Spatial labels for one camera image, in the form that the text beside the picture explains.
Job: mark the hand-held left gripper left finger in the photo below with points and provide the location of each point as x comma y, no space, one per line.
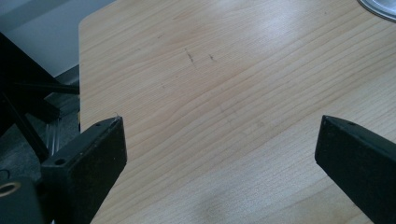
87,168

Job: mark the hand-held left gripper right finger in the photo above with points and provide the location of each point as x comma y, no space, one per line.
358,161

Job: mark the black metal stand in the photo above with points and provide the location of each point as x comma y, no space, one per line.
23,90

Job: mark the silver metal round dish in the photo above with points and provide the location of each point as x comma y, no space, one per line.
380,6

